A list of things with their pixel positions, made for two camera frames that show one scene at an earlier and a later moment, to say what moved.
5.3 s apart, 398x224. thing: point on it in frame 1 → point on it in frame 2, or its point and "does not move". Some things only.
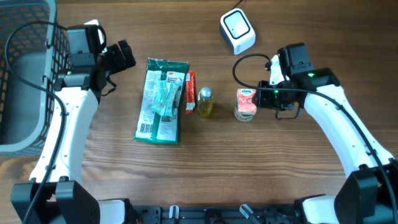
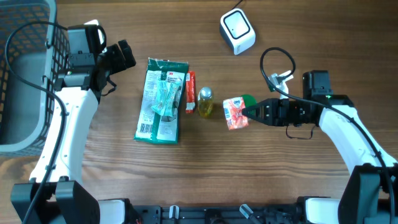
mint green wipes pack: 166,93 does not move
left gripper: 117,64 does not move
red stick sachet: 190,106 does not move
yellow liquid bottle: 205,102 does not move
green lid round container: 243,117 → 249,99
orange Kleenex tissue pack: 245,104 → 232,109
